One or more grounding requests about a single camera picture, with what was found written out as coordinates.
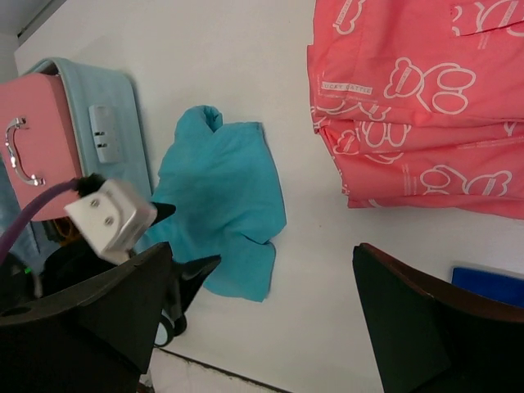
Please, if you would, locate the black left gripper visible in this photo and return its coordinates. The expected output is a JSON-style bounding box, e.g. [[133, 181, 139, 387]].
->
[[1, 202, 176, 303]]

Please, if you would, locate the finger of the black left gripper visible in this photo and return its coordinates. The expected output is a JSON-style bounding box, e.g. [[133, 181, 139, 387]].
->
[[174, 255, 221, 311]]

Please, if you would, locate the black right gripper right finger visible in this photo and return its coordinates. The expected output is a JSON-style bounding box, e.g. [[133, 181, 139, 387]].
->
[[352, 243, 523, 392]]

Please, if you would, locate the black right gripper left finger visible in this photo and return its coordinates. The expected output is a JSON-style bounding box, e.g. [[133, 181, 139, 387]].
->
[[1, 243, 172, 392]]

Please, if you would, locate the turquoise cloth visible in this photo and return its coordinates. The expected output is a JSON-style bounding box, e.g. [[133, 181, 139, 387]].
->
[[136, 106, 287, 302]]

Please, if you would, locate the blue cloth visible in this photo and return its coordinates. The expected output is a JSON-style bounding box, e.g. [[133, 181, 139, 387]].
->
[[451, 267, 524, 308]]

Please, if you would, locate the light blue suitcase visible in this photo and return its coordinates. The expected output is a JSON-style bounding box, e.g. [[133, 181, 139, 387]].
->
[[0, 57, 189, 347]]

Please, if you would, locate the pink printed garment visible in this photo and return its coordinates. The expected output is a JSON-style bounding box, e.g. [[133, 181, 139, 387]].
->
[[307, 1, 523, 219]]

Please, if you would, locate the pink vanity case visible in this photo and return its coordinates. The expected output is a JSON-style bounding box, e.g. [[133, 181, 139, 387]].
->
[[1, 73, 83, 208]]

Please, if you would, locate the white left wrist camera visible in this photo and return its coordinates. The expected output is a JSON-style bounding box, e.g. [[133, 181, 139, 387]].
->
[[65, 174, 157, 265]]

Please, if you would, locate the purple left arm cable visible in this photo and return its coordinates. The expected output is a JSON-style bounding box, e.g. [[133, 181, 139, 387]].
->
[[0, 179, 83, 263]]

